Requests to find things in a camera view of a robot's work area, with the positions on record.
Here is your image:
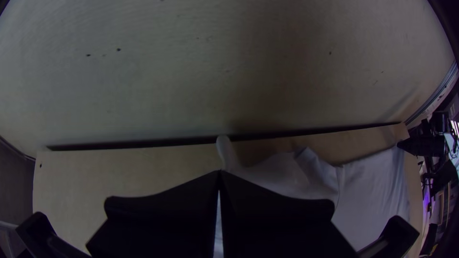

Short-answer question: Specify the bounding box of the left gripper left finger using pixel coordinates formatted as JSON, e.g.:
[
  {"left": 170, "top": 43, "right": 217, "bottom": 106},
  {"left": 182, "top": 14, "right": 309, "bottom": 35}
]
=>
[{"left": 86, "top": 170, "right": 220, "bottom": 258}]

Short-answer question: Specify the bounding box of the grey t-shirt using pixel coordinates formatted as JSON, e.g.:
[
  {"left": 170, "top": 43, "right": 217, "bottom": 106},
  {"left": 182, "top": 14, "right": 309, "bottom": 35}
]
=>
[{"left": 213, "top": 135, "right": 412, "bottom": 258}]

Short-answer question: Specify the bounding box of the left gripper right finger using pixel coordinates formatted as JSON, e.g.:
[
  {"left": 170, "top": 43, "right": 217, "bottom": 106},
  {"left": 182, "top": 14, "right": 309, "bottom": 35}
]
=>
[{"left": 219, "top": 170, "right": 359, "bottom": 258}]

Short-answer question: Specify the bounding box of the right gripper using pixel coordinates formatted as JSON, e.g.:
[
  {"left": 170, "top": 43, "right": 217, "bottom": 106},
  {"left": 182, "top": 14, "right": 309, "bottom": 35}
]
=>
[{"left": 397, "top": 134, "right": 448, "bottom": 157}]

